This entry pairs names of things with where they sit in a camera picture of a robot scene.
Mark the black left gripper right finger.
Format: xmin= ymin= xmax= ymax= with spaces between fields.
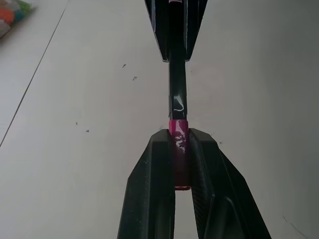
xmin=186 ymin=127 xmax=273 ymax=239

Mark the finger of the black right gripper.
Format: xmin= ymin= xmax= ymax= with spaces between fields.
xmin=183 ymin=0 xmax=209 ymax=61
xmin=144 ymin=0 xmax=173 ymax=62

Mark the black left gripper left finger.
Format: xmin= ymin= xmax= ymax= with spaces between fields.
xmin=117 ymin=128 xmax=175 ymax=239

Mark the black marker body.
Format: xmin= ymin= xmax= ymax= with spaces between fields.
xmin=167 ymin=0 xmax=189 ymax=122

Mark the magenta marker cap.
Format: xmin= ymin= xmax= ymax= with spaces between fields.
xmin=168 ymin=119 xmax=192 ymax=191

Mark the bag of colourful balls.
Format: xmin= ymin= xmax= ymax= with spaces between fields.
xmin=0 ymin=0 xmax=37 ymax=39

